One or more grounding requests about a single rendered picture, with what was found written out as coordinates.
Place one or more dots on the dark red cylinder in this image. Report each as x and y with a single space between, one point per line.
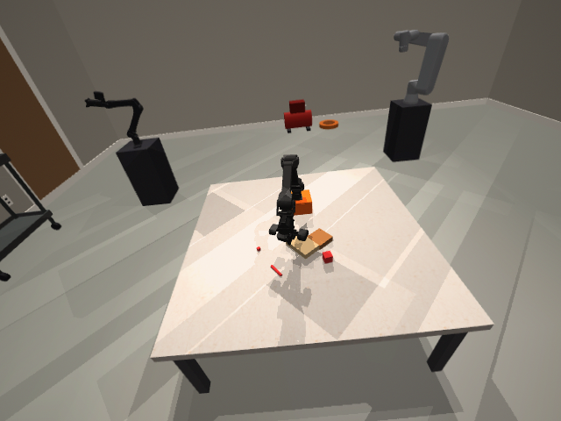
277 271

